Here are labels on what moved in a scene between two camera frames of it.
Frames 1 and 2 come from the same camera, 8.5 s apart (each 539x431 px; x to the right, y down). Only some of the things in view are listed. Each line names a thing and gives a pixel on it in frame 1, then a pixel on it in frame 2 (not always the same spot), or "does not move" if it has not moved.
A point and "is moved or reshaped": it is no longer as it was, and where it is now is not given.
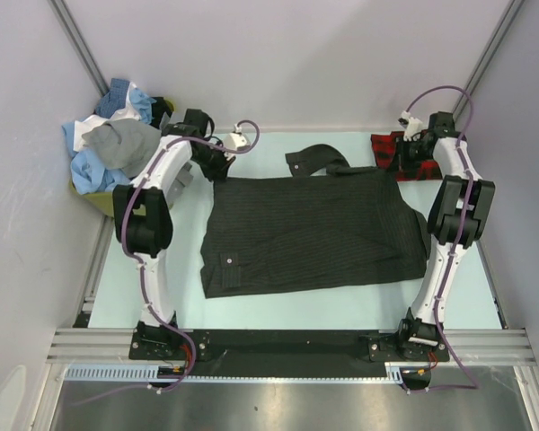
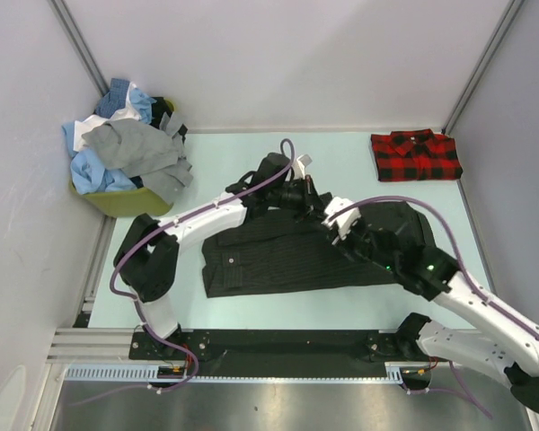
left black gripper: x=219 y=173 to x=310 y=206
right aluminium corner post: x=509 y=16 does not move
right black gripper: x=400 y=158 to x=346 y=243
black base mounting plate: x=287 y=351 does not move
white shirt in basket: x=88 y=124 does not move
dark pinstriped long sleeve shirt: x=330 y=223 is moved or reshaped
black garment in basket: x=158 y=109 does not move
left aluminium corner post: x=78 y=44 does not move
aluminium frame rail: x=465 y=347 does not move
